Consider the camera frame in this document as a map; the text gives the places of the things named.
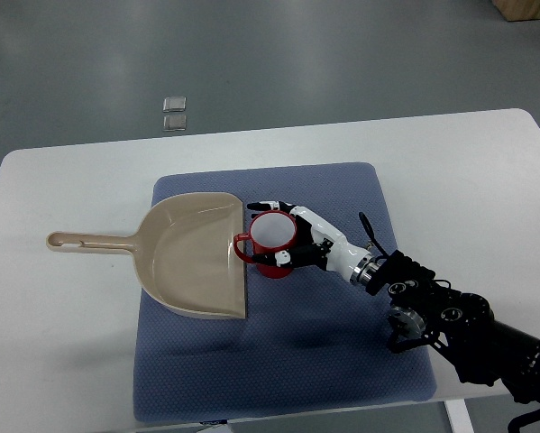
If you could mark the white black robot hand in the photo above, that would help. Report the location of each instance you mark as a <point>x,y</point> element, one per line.
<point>318,243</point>

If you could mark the blue textured mat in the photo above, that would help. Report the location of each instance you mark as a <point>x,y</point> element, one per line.
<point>311,341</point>

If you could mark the upper grey floor plate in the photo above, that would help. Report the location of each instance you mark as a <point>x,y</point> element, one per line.
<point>174,104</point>

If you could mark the beige plastic dustpan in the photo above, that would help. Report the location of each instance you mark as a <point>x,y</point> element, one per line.
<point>182,253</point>

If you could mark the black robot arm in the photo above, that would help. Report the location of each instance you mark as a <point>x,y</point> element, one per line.
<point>460,326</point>

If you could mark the wooden box corner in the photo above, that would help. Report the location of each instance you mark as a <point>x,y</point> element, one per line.
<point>518,10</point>

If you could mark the white table leg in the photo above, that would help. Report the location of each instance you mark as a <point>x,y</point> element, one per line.
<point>458,416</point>

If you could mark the red cup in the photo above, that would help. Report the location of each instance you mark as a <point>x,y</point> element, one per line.
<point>270,232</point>

